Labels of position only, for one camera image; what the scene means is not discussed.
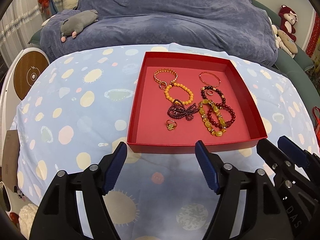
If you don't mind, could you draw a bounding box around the red bow decoration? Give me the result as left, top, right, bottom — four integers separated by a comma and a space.
38, 0, 53, 14

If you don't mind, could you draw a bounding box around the gold beaded open bangle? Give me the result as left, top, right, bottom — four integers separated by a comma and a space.
153, 68, 178, 84

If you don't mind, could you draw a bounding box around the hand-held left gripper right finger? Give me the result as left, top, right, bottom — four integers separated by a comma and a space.
195, 140, 292, 240

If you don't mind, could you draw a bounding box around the red cardboard box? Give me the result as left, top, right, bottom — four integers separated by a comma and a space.
126, 51, 268, 154

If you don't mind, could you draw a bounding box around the white device with sticker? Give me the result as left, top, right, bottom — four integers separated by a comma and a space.
0, 180, 25, 218

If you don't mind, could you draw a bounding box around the dark red bead bracelet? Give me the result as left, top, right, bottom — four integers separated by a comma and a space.
207, 102, 236, 130

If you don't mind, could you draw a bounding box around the red plush monkey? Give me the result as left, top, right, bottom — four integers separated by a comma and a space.
278, 4, 298, 42

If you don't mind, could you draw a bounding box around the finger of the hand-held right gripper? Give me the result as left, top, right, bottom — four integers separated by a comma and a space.
277, 135, 307, 168
256, 139, 283, 180

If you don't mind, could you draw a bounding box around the light blue dotted tablecloth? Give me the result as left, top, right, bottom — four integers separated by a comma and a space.
16, 42, 320, 240

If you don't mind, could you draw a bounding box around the twisted garnet bead bracelet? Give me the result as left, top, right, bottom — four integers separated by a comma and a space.
167, 99, 194, 121

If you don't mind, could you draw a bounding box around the sheer white curtain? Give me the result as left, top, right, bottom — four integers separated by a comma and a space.
0, 0, 60, 58

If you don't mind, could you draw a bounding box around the thin rose gold bangle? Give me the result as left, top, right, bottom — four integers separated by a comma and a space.
199, 72, 221, 87

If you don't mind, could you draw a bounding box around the brown cardboard board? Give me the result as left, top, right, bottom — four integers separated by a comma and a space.
2, 130, 20, 183

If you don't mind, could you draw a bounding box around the blue-grey sofa blanket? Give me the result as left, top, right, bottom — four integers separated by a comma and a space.
40, 0, 279, 67

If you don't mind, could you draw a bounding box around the grey plush toy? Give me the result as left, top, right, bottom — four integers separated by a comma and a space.
60, 9, 99, 43

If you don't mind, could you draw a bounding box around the white round wooden-top device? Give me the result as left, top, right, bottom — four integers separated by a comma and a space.
0, 47, 50, 140

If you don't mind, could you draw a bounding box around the red patterned wall banner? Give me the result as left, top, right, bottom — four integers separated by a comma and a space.
306, 12, 320, 58

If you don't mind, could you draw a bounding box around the teal sofa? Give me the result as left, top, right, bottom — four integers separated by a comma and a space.
27, 0, 320, 93

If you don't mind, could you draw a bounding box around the chunky yellow stone bracelet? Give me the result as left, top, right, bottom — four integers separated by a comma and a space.
198, 99, 227, 137

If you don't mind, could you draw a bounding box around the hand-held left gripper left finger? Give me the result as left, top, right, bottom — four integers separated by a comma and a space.
29, 141, 128, 240

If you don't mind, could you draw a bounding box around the yellow bead bracelet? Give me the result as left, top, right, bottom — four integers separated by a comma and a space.
164, 82, 194, 105

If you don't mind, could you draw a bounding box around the red gift bag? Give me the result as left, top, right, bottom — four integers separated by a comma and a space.
311, 106, 320, 148

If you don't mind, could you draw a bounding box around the beige plush toy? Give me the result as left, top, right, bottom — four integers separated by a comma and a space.
271, 25, 299, 59

